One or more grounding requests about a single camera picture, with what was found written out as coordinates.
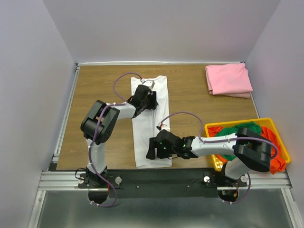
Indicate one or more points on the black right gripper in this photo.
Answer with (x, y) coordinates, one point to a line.
(153, 144)

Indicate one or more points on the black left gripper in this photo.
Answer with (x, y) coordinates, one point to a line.
(154, 103)

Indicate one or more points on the white t shirt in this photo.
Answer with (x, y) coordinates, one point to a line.
(144, 127)

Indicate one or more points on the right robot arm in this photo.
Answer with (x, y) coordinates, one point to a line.
(252, 152)

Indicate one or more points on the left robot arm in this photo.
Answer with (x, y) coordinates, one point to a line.
(100, 121)

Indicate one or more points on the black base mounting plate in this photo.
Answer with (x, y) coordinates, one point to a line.
(158, 183)

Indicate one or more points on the yellow plastic basket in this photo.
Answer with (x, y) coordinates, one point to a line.
(270, 132)

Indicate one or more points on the folded pink t shirt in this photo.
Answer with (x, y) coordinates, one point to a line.
(229, 80)

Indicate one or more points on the green t shirt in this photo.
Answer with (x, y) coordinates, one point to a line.
(222, 131)

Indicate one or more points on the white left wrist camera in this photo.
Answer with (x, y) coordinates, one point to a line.
(148, 82)

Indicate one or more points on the aluminium frame rail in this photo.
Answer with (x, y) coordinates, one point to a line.
(65, 180)

